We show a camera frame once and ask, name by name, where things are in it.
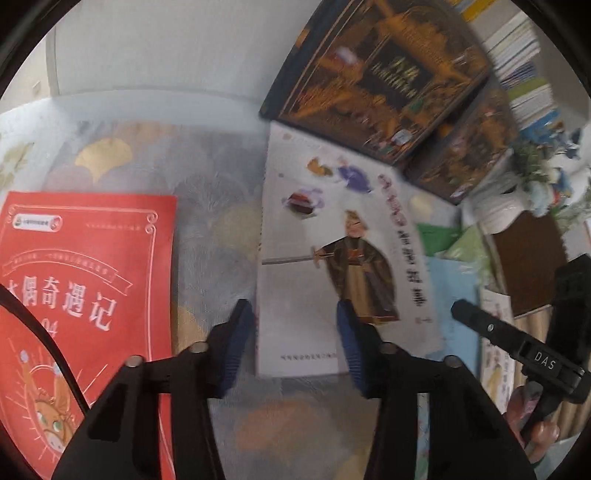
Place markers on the blue white artificial flowers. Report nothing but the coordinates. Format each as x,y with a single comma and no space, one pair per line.
545,175

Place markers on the beige striped cloth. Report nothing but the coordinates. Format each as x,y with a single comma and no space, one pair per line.
570,420

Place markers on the dark ornate encyclopedia book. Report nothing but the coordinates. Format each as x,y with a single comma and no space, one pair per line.
471,152
369,69

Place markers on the white illustrated book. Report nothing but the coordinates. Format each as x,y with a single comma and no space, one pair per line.
496,323

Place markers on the bright green book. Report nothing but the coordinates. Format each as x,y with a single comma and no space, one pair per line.
434,237

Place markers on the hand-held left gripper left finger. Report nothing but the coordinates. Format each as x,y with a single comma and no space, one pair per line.
238,341

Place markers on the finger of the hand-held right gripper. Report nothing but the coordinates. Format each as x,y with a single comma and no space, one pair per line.
480,323

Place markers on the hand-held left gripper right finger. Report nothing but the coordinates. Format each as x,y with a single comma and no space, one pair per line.
351,341

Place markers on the red book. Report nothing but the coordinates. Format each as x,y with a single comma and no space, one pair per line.
92,258

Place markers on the ginkgo patterned rug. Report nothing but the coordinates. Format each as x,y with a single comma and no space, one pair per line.
207,221

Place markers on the row of white blue books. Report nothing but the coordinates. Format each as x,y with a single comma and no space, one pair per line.
521,60

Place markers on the person's right hand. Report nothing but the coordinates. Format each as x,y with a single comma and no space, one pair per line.
545,438

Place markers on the brown wooden cabinet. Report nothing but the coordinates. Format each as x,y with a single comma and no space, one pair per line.
526,263

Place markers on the light green illustrated book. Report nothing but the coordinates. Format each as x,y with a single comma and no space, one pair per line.
468,249

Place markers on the white book with swordsman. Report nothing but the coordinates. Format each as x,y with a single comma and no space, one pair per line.
295,277

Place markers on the white ribbed vase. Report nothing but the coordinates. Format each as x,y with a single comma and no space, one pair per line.
501,210

